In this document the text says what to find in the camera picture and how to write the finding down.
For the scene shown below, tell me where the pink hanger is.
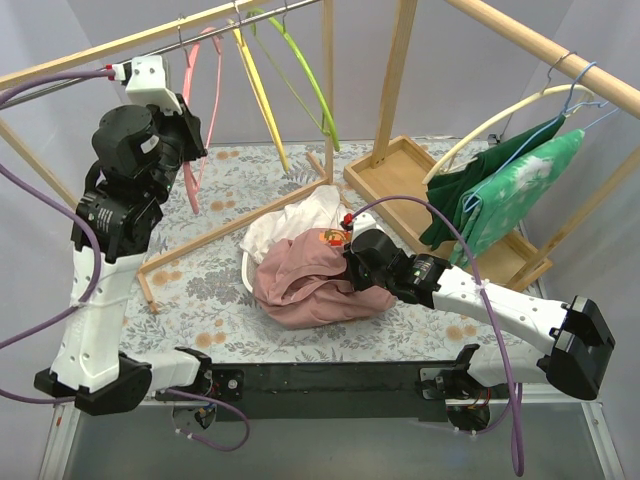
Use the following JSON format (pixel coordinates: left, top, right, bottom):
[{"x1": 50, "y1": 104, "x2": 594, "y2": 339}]
[{"x1": 181, "y1": 26, "x2": 224, "y2": 216}]

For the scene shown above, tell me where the pink t shirt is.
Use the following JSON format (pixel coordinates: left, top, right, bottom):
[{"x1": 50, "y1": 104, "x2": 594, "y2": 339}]
[{"x1": 253, "y1": 228, "x2": 396, "y2": 329}]

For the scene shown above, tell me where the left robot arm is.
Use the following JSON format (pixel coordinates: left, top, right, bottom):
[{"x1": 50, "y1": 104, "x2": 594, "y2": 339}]
[{"x1": 34, "y1": 105, "x2": 213, "y2": 416}]

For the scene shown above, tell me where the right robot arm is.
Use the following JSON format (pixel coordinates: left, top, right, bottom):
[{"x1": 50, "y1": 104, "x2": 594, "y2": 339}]
[{"x1": 344, "y1": 227, "x2": 615, "y2": 401}]

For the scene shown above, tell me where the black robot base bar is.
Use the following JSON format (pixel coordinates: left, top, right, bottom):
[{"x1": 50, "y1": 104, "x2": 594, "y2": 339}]
[{"x1": 154, "y1": 359, "x2": 501, "y2": 434}]

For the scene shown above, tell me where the dark green shirt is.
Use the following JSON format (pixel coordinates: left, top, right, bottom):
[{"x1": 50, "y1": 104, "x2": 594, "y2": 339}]
[{"x1": 426, "y1": 116, "x2": 566, "y2": 232}]

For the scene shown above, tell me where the yellow hanger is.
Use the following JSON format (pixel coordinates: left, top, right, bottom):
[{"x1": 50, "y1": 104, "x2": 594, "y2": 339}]
[{"x1": 231, "y1": 28, "x2": 290, "y2": 173}]

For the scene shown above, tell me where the light green tie-dye shirt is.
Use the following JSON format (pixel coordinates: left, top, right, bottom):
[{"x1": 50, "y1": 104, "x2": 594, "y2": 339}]
[{"x1": 459, "y1": 129, "x2": 585, "y2": 256}]

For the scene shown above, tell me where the green hanger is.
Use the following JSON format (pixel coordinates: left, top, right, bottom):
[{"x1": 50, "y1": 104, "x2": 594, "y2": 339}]
[{"x1": 241, "y1": 6, "x2": 342, "y2": 153}]

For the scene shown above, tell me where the cream hanger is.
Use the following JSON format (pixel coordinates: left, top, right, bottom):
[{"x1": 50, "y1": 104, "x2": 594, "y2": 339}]
[{"x1": 422, "y1": 52, "x2": 597, "y2": 186}]

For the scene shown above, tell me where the orange patterned garment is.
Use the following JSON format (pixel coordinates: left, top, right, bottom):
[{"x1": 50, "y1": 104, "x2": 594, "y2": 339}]
[{"x1": 319, "y1": 229, "x2": 352, "y2": 248}]

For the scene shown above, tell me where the white garment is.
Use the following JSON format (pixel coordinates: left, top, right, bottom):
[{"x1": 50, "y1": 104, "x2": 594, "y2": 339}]
[{"x1": 240, "y1": 185, "x2": 348, "y2": 264}]

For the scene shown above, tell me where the left wooden clothes rack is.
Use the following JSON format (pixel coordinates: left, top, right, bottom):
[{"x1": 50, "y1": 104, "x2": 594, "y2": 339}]
[{"x1": 1, "y1": 1, "x2": 338, "y2": 314}]

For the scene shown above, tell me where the white laundry basket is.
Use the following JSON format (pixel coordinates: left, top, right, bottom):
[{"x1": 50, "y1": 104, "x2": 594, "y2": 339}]
[{"x1": 241, "y1": 252, "x2": 258, "y2": 294}]

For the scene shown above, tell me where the floral table mat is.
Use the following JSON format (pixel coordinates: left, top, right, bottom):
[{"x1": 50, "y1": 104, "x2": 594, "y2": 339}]
[{"x1": 110, "y1": 143, "x2": 558, "y2": 363}]

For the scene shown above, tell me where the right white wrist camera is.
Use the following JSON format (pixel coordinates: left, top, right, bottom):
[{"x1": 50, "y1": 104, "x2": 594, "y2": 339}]
[{"x1": 340, "y1": 212, "x2": 383, "y2": 243}]

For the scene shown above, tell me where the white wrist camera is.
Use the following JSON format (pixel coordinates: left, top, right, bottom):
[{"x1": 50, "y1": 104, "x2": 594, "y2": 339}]
[
  {"x1": 125, "y1": 55, "x2": 182, "y2": 115},
  {"x1": 340, "y1": 212, "x2": 383, "y2": 243}
]

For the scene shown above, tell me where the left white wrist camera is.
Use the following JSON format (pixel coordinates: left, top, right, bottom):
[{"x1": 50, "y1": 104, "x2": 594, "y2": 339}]
[{"x1": 125, "y1": 55, "x2": 182, "y2": 115}]

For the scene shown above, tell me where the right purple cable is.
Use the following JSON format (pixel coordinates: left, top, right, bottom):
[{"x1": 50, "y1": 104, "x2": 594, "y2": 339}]
[{"x1": 349, "y1": 194, "x2": 526, "y2": 478}]

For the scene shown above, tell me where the blue wire hanger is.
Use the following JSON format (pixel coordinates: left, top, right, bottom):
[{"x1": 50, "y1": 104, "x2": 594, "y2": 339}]
[{"x1": 463, "y1": 61, "x2": 608, "y2": 213}]

